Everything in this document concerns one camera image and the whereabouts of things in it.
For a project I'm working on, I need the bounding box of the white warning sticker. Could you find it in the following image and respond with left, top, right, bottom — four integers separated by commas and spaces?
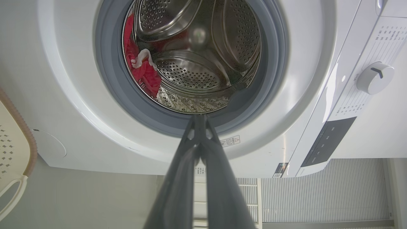
220, 135, 241, 148

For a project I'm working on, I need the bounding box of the cream plastic laundry basket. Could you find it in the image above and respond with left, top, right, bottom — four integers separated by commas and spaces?
0, 87, 38, 221

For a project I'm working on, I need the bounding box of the grey rubber door gasket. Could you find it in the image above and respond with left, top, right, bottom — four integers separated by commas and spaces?
95, 0, 289, 138

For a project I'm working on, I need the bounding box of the red garment with white trim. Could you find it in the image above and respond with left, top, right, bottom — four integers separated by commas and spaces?
123, 13, 162, 98

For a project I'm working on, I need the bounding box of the white slatted radiator panel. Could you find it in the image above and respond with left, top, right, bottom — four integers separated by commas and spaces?
194, 158, 390, 229

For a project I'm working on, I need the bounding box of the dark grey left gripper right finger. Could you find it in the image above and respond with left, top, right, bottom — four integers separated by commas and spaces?
200, 114, 257, 229

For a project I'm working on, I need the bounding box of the stainless steel washing machine drum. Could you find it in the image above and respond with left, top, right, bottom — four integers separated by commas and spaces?
122, 0, 262, 114

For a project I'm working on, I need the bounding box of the white round filter cover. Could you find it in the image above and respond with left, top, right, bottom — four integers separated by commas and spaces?
32, 129, 67, 158

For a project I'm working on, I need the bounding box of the black energy label sticker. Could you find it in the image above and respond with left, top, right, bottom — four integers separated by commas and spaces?
272, 163, 288, 178

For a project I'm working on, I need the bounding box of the dark grey control panel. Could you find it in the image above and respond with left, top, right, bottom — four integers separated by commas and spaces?
301, 117, 357, 168

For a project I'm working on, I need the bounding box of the white front-load washing machine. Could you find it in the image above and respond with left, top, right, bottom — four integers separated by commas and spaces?
0, 0, 407, 178

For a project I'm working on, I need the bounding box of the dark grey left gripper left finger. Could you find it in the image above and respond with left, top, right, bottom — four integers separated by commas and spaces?
143, 114, 202, 229

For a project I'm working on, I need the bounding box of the white round program dial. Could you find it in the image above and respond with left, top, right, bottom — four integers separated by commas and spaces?
356, 62, 395, 95

